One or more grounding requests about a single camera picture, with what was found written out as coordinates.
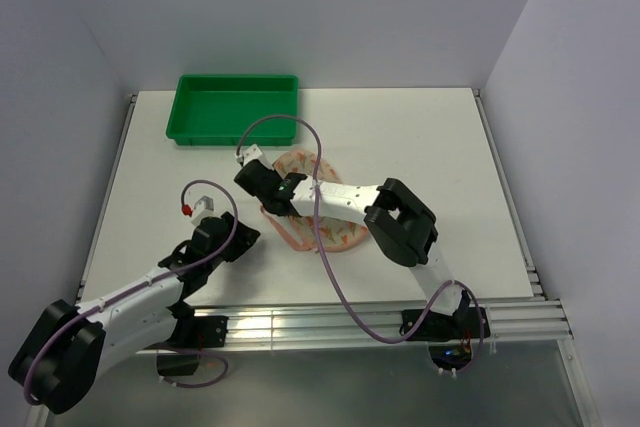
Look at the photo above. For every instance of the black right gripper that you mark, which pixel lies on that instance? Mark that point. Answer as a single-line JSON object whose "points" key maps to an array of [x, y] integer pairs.
{"points": [[270, 171]]}

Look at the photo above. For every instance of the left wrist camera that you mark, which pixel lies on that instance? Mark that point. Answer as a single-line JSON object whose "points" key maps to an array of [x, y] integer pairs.
{"points": [[203, 208]]}

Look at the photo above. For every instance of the pink floral mesh laundry bag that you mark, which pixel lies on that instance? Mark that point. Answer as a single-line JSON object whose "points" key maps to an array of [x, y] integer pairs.
{"points": [[298, 232]]}

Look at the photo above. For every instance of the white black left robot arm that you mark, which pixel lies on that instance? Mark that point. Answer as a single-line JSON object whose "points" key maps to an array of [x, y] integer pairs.
{"points": [[71, 346]]}

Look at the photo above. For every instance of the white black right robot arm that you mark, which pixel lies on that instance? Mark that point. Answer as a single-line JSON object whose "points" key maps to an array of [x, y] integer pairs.
{"points": [[403, 228]]}

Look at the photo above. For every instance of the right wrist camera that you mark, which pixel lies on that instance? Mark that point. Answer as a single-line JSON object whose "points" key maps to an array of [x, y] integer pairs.
{"points": [[250, 154]]}

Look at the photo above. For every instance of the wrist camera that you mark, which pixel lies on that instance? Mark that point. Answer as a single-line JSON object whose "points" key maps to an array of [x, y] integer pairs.
{"points": [[250, 154], [203, 208]]}

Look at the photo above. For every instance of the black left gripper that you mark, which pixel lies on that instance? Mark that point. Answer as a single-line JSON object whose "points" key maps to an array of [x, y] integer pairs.
{"points": [[244, 237]]}

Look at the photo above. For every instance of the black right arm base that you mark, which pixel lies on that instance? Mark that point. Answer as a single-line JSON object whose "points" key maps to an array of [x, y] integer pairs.
{"points": [[454, 339]]}

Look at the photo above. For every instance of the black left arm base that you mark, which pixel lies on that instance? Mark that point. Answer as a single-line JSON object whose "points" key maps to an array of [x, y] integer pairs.
{"points": [[197, 333]]}

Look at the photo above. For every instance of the green plastic tray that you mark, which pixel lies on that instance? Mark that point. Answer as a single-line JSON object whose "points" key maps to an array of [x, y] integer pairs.
{"points": [[216, 110]]}

